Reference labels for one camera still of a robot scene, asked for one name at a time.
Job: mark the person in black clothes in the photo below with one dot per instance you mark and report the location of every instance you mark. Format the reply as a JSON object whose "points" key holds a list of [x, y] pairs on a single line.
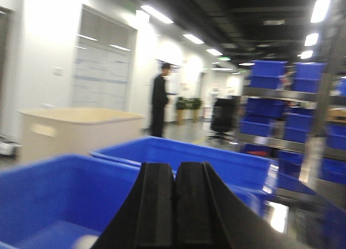
{"points": [[159, 99]]}

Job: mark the blue bin behind target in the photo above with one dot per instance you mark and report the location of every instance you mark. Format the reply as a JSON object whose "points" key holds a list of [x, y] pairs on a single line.
{"points": [[237, 169]]}

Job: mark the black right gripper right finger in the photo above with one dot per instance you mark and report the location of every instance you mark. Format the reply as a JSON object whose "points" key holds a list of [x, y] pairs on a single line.
{"points": [[210, 215]]}

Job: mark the black office chair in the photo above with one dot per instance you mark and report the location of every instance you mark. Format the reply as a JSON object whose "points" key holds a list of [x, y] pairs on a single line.
{"points": [[223, 119]]}

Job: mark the cream plastic storage bin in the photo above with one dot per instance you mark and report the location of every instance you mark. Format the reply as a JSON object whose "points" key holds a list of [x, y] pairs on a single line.
{"points": [[50, 132]]}

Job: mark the potted plant in tan pot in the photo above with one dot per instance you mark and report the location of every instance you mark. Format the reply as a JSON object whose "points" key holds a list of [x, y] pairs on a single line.
{"points": [[181, 106]]}

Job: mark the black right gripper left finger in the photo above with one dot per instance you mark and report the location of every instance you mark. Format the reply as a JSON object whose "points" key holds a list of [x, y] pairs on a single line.
{"points": [[145, 220]]}

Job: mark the metal shelving with blue bins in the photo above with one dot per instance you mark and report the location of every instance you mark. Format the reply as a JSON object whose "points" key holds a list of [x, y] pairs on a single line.
{"points": [[290, 111]]}

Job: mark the large blue target bin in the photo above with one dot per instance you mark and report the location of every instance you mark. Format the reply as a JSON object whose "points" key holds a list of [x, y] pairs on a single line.
{"points": [[52, 203]]}

